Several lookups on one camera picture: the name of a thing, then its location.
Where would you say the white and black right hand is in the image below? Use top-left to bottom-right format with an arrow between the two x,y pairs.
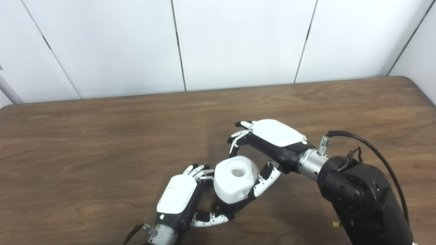
228,119 -> 331,199

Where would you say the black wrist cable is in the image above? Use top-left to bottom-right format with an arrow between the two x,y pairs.
318,131 -> 409,225
122,224 -> 151,245

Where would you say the black flanged holder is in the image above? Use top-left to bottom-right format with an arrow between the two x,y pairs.
211,199 -> 239,218

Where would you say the round white piece with holes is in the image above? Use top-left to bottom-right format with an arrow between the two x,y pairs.
214,156 -> 260,205

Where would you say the white and black left hand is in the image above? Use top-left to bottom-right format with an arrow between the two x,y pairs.
146,164 -> 235,245

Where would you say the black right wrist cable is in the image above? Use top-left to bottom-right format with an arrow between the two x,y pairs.
318,131 -> 409,225

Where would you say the grey wall corner strip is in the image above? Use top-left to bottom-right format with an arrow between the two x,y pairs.
0,66 -> 24,104

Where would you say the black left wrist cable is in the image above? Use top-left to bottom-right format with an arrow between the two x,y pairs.
122,224 -> 151,245

